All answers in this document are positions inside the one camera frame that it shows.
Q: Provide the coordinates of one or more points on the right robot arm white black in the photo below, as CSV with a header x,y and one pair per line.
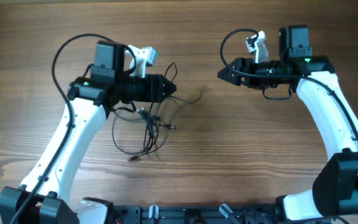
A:
x,y
334,193

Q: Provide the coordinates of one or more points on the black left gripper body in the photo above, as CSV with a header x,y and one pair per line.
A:
x,y
146,89

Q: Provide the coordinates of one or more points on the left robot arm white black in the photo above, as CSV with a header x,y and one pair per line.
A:
x,y
115,81

